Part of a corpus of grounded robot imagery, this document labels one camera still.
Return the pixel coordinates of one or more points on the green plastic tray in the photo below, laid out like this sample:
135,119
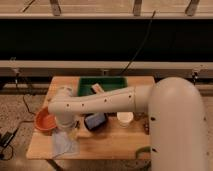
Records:
106,83

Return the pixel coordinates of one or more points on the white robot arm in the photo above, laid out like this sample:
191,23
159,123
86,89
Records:
177,119

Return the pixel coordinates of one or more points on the black power adapter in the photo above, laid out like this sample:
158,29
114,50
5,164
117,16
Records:
5,140

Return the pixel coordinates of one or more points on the dark blue round container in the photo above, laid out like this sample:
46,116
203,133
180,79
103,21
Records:
95,121

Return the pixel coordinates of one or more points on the light blue towel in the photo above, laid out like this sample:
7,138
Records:
62,144

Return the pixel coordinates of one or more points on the white paper cup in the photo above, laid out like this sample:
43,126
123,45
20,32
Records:
125,118

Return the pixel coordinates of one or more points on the green cucumber toy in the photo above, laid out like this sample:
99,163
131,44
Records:
141,150

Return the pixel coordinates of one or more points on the orange plastic bowl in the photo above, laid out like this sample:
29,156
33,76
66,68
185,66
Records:
44,121

